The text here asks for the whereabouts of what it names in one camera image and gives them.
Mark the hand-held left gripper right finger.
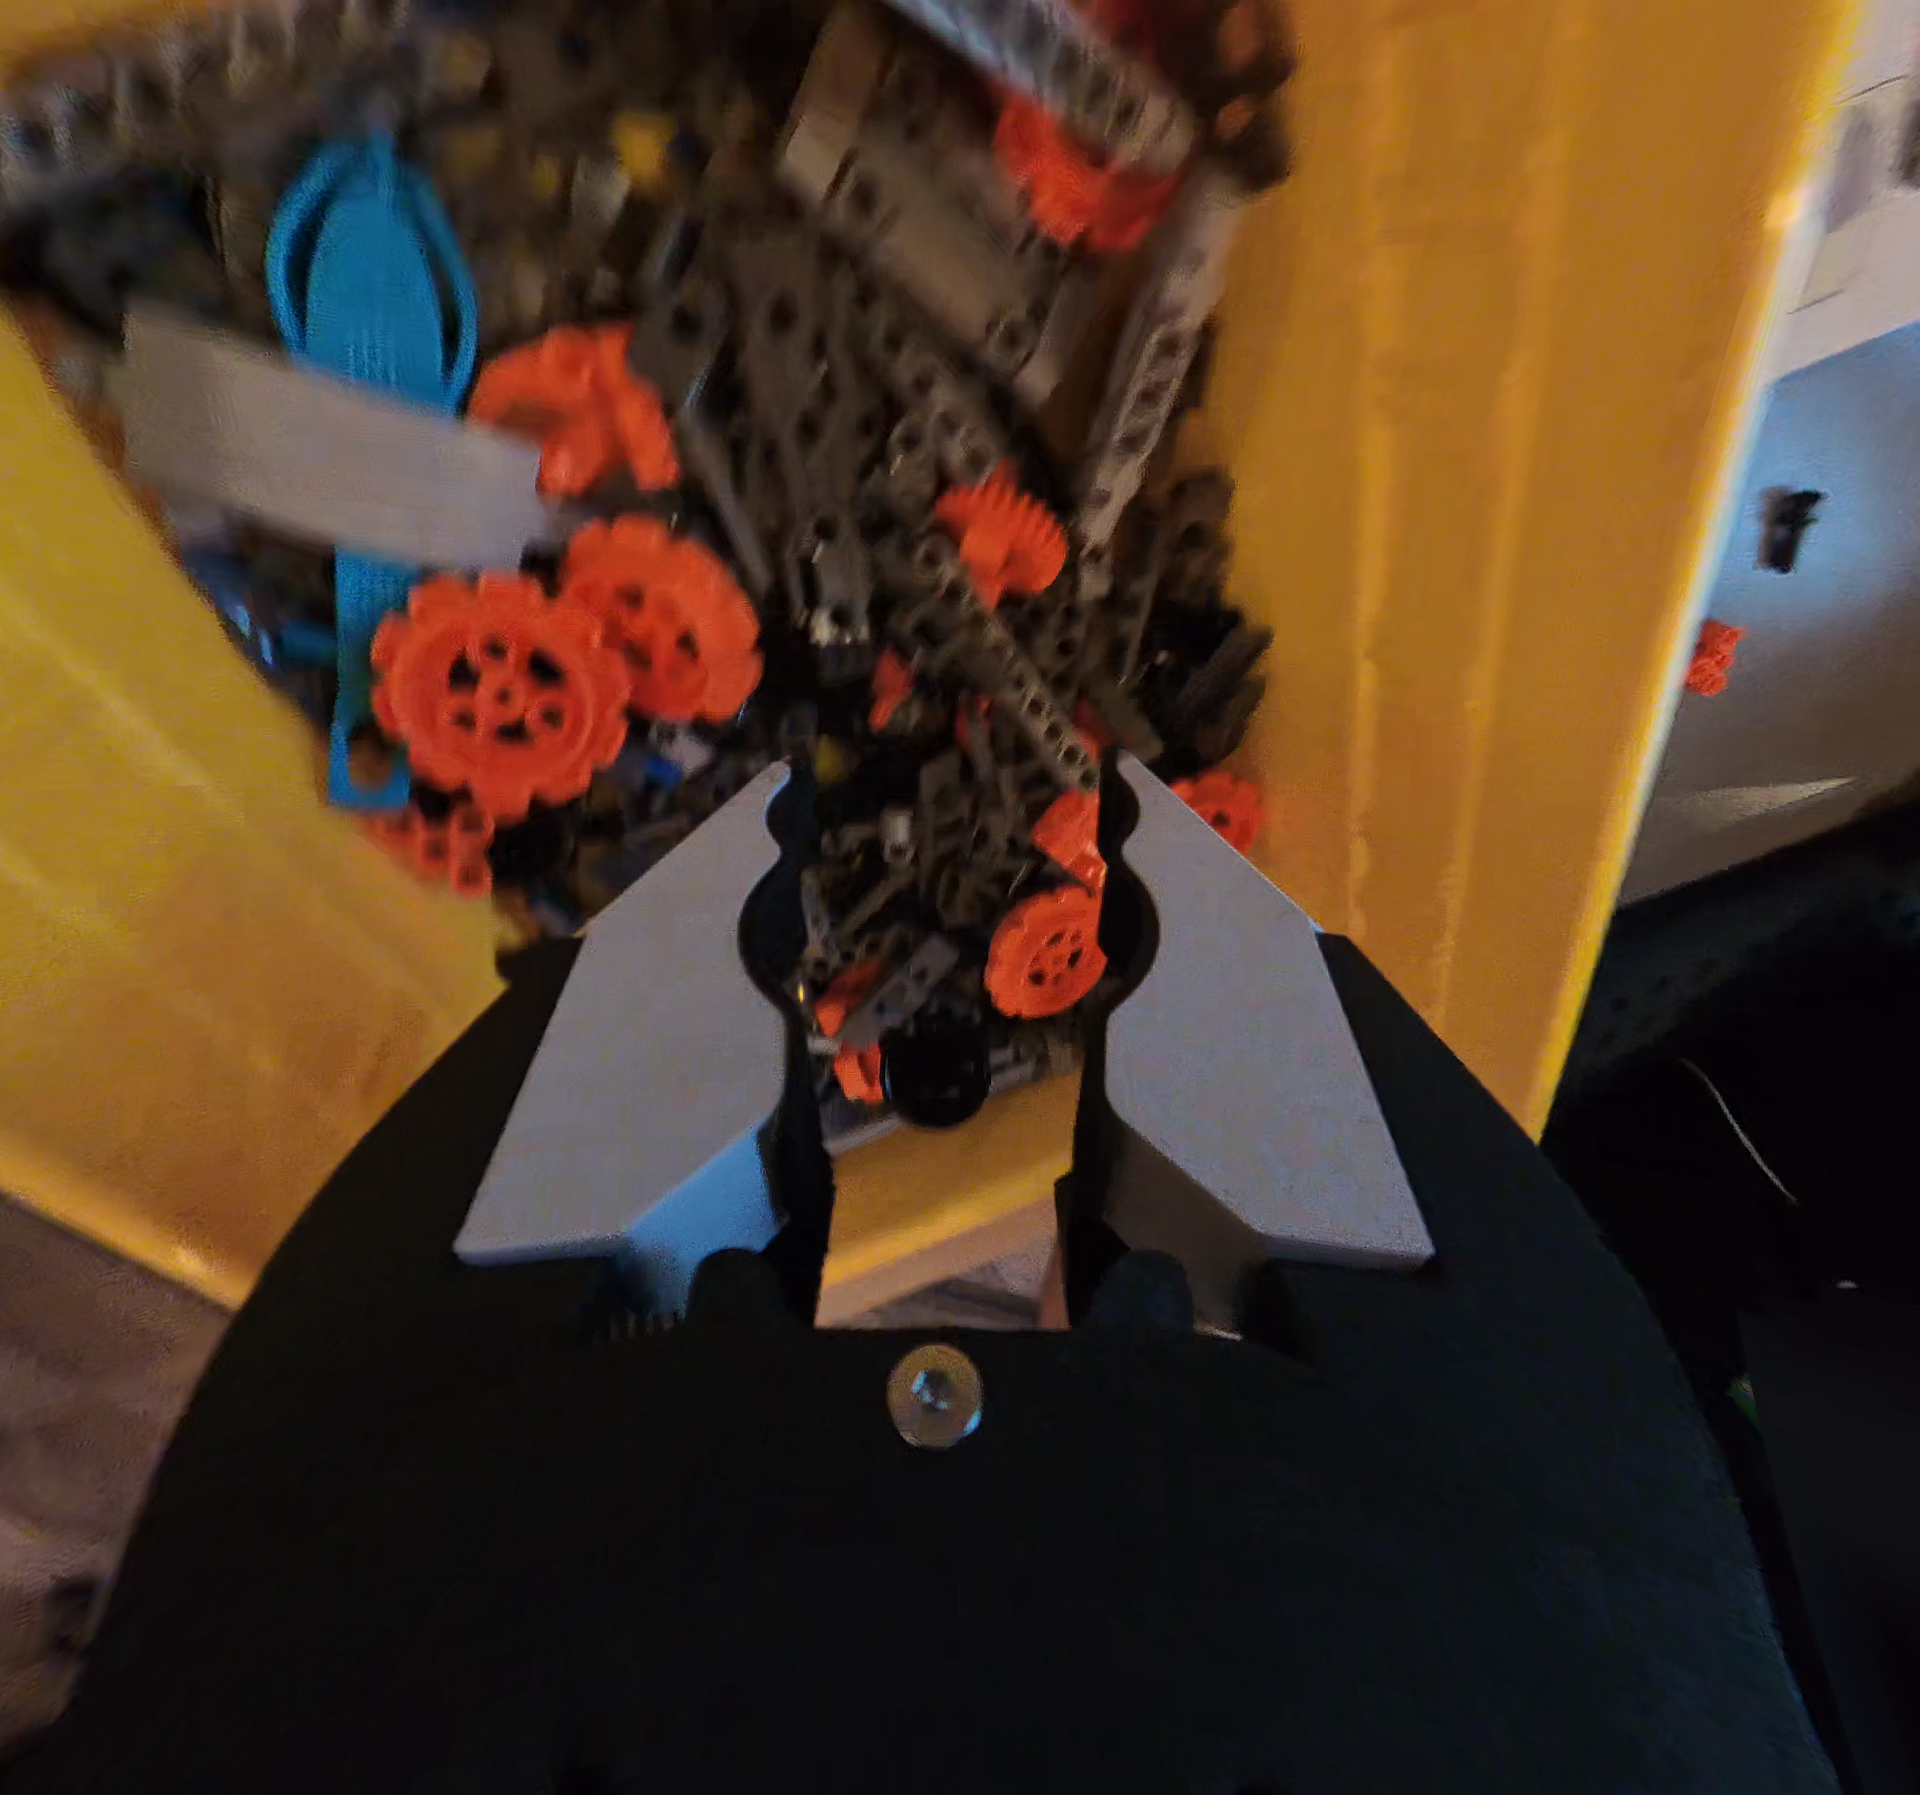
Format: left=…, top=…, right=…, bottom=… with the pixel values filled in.
left=1053, top=755, right=1436, bottom=1331

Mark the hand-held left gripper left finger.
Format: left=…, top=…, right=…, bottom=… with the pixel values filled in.
left=453, top=757, right=840, bottom=1331

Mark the pile of building pieces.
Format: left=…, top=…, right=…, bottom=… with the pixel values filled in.
left=0, top=0, right=1299, bottom=1154

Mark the yellow plastic bin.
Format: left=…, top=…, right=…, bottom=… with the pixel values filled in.
left=0, top=0, right=1877, bottom=1309

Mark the dark cloth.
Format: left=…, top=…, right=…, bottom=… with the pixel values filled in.
left=1546, top=835, right=1920, bottom=1795

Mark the grey curved panel piece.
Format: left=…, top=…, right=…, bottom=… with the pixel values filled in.
left=108, top=307, right=555, bottom=570

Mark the blue oval building piece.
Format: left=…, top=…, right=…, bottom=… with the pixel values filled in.
left=263, top=128, right=484, bottom=814

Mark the instruction booklet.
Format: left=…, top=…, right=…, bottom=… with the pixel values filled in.
left=1771, top=55, right=1920, bottom=372

